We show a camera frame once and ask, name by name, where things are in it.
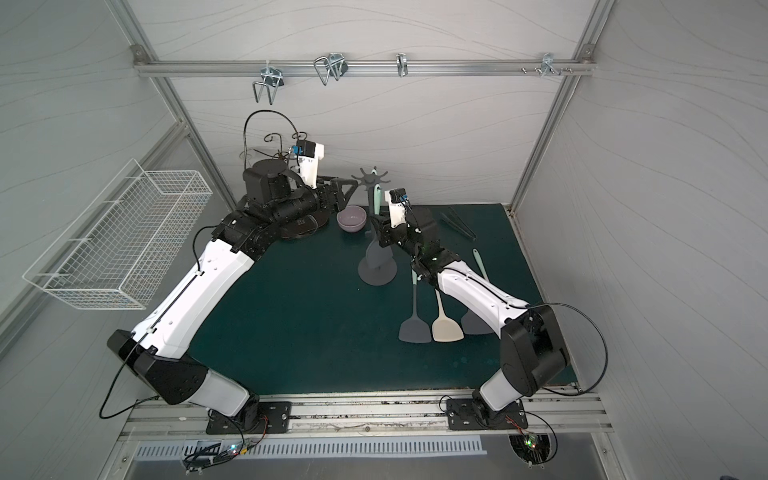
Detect grey utensil mint handle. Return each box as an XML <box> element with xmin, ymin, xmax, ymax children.
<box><xmin>372</xmin><ymin>184</ymin><xmax>383</xmax><ymax>215</ymax></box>

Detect beige spoon mint handle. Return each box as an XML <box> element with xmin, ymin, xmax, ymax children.
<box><xmin>472</xmin><ymin>248</ymin><xmax>489</xmax><ymax>281</ymax></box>

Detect grey spatula mint handle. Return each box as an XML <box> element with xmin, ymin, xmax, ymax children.
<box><xmin>398</xmin><ymin>271</ymin><xmax>432</xmax><ymax>344</ymax></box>

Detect beige spatula grey handle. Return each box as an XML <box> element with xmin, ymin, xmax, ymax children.
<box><xmin>432</xmin><ymin>290</ymin><xmax>464</xmax><ymax>343</ymax></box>

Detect grey slotted turner mint handle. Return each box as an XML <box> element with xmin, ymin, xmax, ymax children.
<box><xmin>461</xmin><ymin>310</ymin><xmax>494</xmax><ymax>335</ymax></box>

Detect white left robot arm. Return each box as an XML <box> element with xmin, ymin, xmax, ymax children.
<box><xmin>107</xmin><ymin>157</ymin><xmax>358</xmax><ymax>417</ymax></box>

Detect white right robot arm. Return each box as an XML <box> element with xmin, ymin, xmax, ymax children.
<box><xmin>372</xmin><ymin>205</ymin><xmax>570</xmax><ymax>416</ymax></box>

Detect grey utensil rack stand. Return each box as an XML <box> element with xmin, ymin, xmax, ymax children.
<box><xmin>354</xmin><ymin>167</ymin><xmax>397</xmax><ymax>287</ymax></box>

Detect lilac ceramic bowl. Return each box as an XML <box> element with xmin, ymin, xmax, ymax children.
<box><xmin>336</xmin><ymin>205</ymin><xmax>368</xmax><ymax>233</ymax></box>

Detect copper spiral mug tree stand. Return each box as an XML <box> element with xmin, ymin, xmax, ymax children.
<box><xmin>245</xmin><ymin>131</ymin><xmax>331</xmax><ymax>241</ymax></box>

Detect black tongs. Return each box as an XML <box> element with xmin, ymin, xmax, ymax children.
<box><xmin>441</xmin><ymin>207</ymin><xmax>477</xmax><ymax>242</ymax></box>

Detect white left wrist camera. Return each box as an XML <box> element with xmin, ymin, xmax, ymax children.
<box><xmin>293</xmin><ymin>140</ymin><xmax>325</xmax><ymax>189</ymax></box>

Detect aluminium rail with hooks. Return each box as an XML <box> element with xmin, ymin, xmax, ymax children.
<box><xmin>130</xmin><ymin>44</ymin><xmax>597</xmax><ymax>103</ymax></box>

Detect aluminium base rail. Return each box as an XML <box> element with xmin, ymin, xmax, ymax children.
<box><xmin>118</xmin><ymin>389</ymin><xmax>614</xmax><ymax>441</ymax></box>

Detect white wire basket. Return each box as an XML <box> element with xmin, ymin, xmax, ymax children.
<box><xmin>22</xmin><ymin>159</ymin><xmax>212</xmax><ymax>310</ymax></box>

